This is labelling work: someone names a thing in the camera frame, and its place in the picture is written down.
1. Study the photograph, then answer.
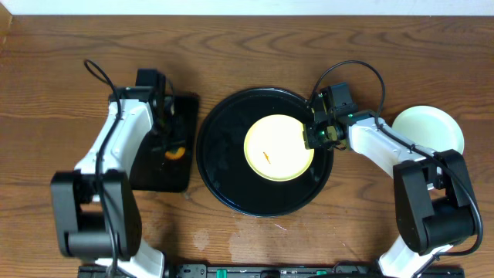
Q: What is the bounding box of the orange green sponge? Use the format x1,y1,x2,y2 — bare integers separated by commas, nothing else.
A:
164,147,186,161

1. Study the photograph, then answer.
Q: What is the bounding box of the yellow plate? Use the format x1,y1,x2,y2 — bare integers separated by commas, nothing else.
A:
243,114,314,182

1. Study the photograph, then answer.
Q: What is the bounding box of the light green plate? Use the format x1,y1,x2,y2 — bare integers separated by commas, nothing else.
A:
392,106,465,154

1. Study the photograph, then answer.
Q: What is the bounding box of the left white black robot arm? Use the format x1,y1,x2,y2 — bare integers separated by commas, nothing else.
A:
50,85,170,277

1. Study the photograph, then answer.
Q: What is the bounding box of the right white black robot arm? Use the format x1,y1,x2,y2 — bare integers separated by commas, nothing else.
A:
303,93,483,277

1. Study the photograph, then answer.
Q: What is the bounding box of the black rectangular tray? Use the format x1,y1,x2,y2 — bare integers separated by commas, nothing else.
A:
130,92,199,192

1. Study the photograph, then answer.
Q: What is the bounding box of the black round tray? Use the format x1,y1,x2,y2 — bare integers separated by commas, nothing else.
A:
196,87,333,217

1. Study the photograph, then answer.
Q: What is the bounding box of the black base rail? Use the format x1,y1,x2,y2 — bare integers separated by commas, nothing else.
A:
77,264,465,278

